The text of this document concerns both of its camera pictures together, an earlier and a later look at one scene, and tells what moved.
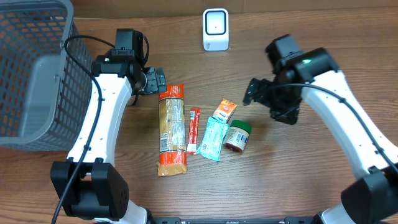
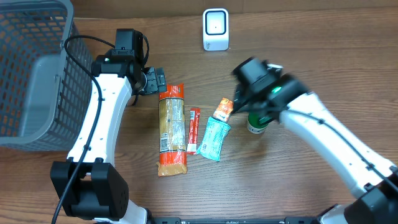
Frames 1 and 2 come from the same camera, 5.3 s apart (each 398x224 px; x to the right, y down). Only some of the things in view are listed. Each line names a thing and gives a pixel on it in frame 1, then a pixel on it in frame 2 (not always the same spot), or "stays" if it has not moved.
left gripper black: x=154 y=81 stays
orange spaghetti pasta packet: x=172 y=158 stays
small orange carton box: x=225 y=111 stays
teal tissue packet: x=216 y=133 stays
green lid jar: x=237 y=135 -> x=254 y=123
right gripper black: x=291 y=107 -> x=241 y=101
